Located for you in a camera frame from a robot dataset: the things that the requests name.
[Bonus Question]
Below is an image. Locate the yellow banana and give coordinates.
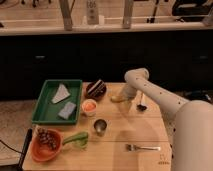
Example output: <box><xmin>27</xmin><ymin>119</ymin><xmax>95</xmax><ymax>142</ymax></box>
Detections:
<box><xmin>111</xmin><ymin>96</ymin><xmax>126</xmax><ymax>103</ymax></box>

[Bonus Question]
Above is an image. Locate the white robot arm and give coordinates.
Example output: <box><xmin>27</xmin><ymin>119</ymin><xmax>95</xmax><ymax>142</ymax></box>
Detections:
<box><xmin>121</xmin><ymin>68</ymin><xmax>213</xmax><ymax>171</ymax></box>

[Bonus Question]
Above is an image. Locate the small metal cup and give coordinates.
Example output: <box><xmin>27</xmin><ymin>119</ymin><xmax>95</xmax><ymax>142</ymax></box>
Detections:
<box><xmin>94</xmin><ymin>119</ymin><xmax>107</xmax><ymax>136</ymax></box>

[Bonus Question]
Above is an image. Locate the white cup with orange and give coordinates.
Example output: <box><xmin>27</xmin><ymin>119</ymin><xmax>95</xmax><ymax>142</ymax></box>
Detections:
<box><xmin>81</xmin><ymin>99</ymin><xmax>97</xmax><ymax>117</ymax></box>

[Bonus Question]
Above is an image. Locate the chocolate cake slice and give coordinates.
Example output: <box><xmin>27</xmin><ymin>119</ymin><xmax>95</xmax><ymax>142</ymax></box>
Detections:
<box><xmin>85</xmin><ymin>79</ymin><xmax>107</xmax><ymax>100</ymax></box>

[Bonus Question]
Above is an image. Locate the silver fork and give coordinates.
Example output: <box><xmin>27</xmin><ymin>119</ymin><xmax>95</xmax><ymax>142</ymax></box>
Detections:
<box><xmin>125</xmin><ymin>144</ymin><xmax>161</xmax><ymax>151</ymax></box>

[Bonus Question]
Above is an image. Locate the green bell pepper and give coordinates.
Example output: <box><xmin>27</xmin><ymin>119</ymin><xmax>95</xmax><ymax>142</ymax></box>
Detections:
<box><xmin>62</xmin><ymin>131</ymin><xmax>89</xmax><ymax>148</ymax></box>

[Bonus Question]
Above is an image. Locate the white triangular cloth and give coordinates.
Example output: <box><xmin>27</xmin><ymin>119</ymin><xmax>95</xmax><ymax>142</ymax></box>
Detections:
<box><xmin>52</xmin><ymin>83</ymin><xmax>70</xmax><ymax>104</ymax></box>

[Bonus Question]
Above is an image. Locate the green plastic tray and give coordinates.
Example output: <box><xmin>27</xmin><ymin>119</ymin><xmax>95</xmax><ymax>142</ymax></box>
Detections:
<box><xmin>32</xmin><ymin>79</ymin><xmax>82</xmax><ymax>125</ymax></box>

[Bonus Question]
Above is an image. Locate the dark grapes bunch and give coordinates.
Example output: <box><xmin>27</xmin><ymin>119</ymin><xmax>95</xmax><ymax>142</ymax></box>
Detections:
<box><xmin>37</xmin><ymin>128</ymin><xmax>56</xmax><ymax>150</ymax></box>

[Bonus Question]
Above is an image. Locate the orange bowl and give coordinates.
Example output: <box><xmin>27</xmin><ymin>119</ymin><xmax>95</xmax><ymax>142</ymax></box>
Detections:
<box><xmin>30</xmin><ymin>129</ymin><xmax>62</xmax><ymax>162</ymax></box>

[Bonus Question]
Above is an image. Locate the black bar at table edge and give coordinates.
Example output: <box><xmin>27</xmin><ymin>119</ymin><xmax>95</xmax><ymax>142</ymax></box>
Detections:
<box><xmin>17</xmin><ymin>128</ymin><xmax>33</xmax><ymax>171</ymax></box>

